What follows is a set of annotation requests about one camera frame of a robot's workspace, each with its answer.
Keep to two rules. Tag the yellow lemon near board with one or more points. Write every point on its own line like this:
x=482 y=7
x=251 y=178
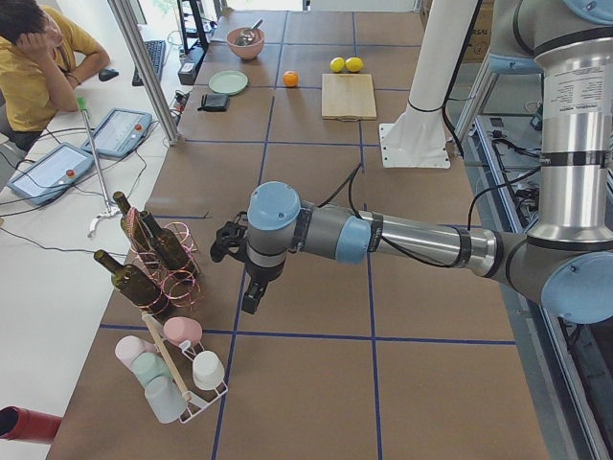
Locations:
x=354 y=64

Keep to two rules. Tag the yellow lemon far side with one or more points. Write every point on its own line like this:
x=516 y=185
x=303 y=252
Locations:
x=337 y=65

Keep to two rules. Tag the aluminium frame post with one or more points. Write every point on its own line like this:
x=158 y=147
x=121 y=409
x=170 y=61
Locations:
x=126 y=20

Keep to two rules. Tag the pale blue cup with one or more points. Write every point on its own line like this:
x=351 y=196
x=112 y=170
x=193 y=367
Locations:
x=165 y=399

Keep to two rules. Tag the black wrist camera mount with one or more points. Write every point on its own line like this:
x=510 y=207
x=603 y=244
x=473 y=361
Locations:
x=231 y=240

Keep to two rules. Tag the white wire cup rack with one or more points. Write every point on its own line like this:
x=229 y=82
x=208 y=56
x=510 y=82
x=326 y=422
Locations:
x=197 y=400

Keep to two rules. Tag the person in yellow shirt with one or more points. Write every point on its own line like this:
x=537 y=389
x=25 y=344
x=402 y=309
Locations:
x=45 y=56

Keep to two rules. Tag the pale green cup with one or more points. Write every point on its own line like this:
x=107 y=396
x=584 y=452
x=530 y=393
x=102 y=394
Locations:
x=149 y=366

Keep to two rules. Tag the white cup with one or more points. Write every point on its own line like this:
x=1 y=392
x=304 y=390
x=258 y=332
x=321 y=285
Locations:
x=208 y=371

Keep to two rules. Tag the light green plate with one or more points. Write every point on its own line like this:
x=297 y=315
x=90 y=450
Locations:
x=229 y=82

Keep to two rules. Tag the red cylinder object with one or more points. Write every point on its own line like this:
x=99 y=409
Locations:
x=26 y=425

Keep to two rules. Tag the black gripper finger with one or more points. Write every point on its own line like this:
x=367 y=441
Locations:
x=251 y=299

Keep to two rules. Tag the dark grey folded cloth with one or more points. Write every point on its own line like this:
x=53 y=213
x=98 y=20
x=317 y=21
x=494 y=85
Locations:
x=214 y=102

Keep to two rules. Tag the pale pink cup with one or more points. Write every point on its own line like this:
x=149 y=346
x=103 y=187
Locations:
x=130 y=347

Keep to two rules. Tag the black computer mouse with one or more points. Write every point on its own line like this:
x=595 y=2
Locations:
x=107 y=74

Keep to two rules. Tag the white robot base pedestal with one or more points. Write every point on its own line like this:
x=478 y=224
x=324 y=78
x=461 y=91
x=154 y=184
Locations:
x=417 y=139

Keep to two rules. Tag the blue teach pendant tablet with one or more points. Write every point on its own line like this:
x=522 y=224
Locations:
x=120 y=132
x=51 y=175

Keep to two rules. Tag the steel ice scoop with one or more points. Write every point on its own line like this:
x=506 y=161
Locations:
x=247 y=36

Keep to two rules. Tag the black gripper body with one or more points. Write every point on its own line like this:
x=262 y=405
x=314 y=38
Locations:
x=259 y=276

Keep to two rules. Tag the metal reacher grabber stick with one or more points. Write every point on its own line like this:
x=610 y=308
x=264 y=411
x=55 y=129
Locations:
x=111 y=209

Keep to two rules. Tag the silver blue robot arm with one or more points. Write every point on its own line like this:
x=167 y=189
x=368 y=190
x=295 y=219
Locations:
x=564 y=262

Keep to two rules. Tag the bamboo cutting board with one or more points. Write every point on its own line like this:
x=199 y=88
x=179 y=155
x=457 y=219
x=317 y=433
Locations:
x=348 y=97

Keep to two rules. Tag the orange mandarin fruit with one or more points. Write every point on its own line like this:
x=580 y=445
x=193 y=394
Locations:
x=291 y=79

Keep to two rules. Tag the copper wire bottle rack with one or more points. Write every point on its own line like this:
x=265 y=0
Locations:
x=180 y=286

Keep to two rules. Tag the dark green wine bottle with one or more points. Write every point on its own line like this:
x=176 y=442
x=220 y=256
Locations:
x=166 y=245
x=131 y=224
x=133 y=283

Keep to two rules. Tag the pink bowl with ice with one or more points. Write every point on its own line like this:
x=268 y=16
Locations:
x=245 y=51

